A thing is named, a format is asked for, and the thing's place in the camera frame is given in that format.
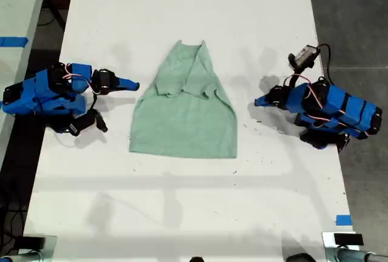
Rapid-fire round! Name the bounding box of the pale green T-shirt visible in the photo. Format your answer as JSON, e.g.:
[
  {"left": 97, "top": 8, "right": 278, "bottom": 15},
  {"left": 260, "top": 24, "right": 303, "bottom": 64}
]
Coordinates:
[{"left": 128, "top": 39, "right": 238, "bottom": 160}]

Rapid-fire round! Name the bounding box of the black rounded object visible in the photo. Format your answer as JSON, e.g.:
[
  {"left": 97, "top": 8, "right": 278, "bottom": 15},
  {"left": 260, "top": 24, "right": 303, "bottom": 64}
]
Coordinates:
[{"left": 284, "top": 252, "right": 318, "bottom": 262}]

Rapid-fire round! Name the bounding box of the small black box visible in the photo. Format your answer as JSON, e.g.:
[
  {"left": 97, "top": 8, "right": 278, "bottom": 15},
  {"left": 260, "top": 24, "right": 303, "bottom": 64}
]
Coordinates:
[
  {"left": 333, "top": 233, "right": 364, "bottom": 247},
  {"left": 14, "top": 236, "right": 47, "bottom": 250}
]

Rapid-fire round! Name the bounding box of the pale side table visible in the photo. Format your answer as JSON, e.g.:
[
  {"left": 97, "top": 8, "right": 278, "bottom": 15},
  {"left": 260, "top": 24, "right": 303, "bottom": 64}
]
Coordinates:
[{"left": 0, "top": 0, "right": 52, "bottom": 163}]

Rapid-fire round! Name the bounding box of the black camera cable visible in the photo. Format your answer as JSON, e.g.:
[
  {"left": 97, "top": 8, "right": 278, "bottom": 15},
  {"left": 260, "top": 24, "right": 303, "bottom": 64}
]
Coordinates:
[{"left": 315, "top": 42, "right": 333, "bottom": 86}]

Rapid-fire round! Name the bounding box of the white mounting plate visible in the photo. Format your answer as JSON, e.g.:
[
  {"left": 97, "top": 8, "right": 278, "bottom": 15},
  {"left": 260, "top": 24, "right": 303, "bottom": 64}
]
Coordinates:
[{"left": 321, "top": 231, "right": 369, "bottom": 252}]

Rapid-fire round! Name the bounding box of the long blue tape strip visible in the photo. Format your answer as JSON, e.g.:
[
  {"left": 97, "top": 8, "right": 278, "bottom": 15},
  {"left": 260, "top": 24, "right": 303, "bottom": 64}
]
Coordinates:
[{"left": 0, "top": 36, "right": 30, "bottom": 47}]

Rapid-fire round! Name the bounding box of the curved black camera stalk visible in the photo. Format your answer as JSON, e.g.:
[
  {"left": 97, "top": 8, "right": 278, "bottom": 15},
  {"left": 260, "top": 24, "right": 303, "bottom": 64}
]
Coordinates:
[{"left": 283, "top": 67, "right": 310, "bottom": 89}]

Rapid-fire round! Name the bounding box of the black floor cable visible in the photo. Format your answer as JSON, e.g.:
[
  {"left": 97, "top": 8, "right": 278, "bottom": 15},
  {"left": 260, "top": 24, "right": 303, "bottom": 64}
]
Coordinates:
[{"left": 36, "top": 0, "right": 66, "bottom": 30}]

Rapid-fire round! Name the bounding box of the thin black camera stalk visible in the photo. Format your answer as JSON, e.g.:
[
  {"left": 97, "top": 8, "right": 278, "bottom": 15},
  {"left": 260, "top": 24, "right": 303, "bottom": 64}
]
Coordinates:
[{"left": 87, "top": 91, "right": 99, "bottom": 113}]

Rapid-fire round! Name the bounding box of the blue grey tube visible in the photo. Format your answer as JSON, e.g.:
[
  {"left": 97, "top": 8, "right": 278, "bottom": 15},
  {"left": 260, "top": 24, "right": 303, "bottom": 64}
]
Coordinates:
[{"left": 326, "top": 248, "right": 388, "bottom": 262}]

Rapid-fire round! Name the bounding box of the black camera box white label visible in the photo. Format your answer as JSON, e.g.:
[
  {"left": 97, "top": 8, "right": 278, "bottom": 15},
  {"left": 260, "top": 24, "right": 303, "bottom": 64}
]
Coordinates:
[{"left": 68, "top": 108, "right": 109, "bottom": 137}]

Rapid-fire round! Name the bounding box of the grey black camera box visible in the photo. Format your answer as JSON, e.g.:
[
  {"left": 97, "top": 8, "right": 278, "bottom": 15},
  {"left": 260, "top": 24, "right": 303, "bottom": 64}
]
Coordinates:
[{"left": 287, "top": 44, "right": 321, "bottom": 71}]

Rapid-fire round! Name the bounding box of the grey metal bracket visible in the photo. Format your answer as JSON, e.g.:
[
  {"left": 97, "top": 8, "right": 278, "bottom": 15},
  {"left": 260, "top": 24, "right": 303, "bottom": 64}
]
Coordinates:
[{"left": 16, "top": 235, "right": 58, "bottom": 257}]

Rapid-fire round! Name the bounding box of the short blue tape piece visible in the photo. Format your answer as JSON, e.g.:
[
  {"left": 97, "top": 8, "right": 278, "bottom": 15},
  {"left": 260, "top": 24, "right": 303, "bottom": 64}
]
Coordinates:
[{"left": 335, "top": 213, "right": 353, "bottom": 227}]

